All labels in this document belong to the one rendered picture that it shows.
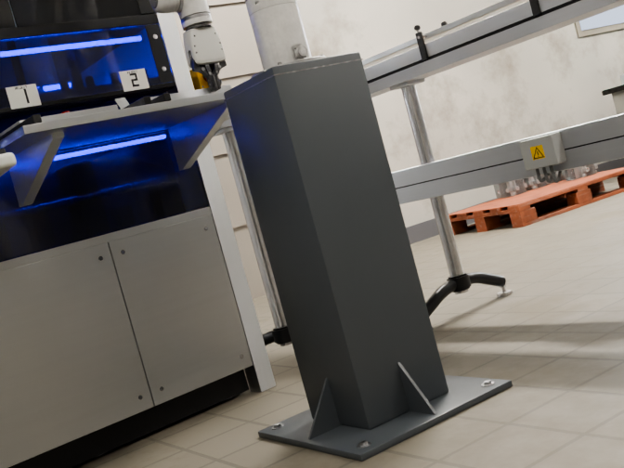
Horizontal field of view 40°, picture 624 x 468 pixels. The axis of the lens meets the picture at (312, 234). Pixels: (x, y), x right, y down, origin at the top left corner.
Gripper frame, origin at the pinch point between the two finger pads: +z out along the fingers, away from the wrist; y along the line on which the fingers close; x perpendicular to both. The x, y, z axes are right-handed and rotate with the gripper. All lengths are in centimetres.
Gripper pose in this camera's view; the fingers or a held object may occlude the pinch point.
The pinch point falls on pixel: (214, 83)
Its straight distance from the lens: 237.3
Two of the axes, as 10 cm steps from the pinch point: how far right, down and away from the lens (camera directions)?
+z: 2.7, 9.6, 0.4
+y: -7.6, 2.4, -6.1
